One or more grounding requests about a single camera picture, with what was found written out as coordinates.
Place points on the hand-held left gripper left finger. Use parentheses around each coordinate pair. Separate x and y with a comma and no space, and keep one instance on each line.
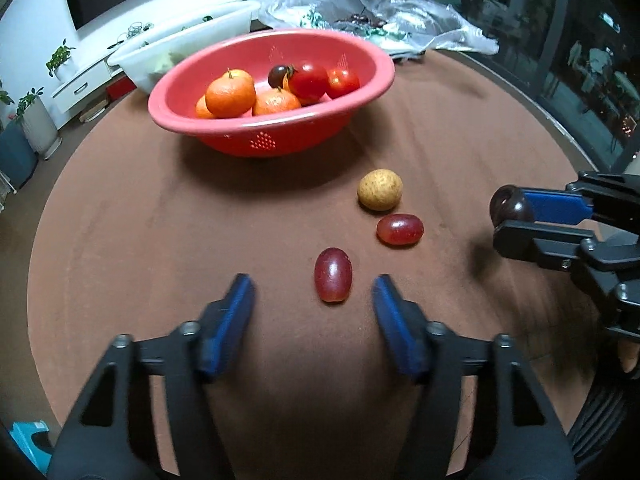
(227,330)

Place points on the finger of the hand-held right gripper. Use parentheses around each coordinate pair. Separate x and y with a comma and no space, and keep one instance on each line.
(555,206)
(530,242)

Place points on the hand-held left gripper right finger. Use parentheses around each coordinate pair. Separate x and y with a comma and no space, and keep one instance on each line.
(395,325)

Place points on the dark purple tomato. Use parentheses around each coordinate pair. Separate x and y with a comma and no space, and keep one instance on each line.
(509,207)
(278,76)

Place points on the red grape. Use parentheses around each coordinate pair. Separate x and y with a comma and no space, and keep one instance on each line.
(333,275)
(400,230)

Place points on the red plastic colander bowl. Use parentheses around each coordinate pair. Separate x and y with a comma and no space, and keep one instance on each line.
(300,132)

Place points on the large orange with green calyx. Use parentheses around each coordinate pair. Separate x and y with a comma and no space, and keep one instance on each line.
(230,94)

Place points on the red tomato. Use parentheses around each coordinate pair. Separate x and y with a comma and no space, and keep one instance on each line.
(307,80)
(343,82)

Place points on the dark ribbed chair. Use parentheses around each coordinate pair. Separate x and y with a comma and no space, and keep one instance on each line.
(600,420)

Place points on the yellow-brown round fruit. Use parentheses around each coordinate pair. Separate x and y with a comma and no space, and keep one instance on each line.
(380,190)

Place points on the glass sliding door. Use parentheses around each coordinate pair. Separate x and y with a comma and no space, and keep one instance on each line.
(550,35)

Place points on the cyan plastic stool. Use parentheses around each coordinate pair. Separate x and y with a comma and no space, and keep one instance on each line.
(32,442)

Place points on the clear plastic bag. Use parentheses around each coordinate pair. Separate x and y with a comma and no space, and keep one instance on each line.
(425,20)

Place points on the red box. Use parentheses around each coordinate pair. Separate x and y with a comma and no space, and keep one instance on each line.
(120,92)

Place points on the pile of dark cherries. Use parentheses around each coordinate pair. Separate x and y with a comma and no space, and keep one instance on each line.
(362,21)

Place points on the tall plant in blue pot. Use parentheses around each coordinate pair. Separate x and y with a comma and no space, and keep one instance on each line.
(15,155)

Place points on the plant in tall white pot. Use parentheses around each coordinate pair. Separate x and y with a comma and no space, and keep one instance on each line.
(40,127)

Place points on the white plastic basin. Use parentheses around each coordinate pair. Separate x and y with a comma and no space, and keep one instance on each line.
(200,30)

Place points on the small plant in white pot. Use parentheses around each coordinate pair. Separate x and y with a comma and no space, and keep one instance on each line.
(61,62)

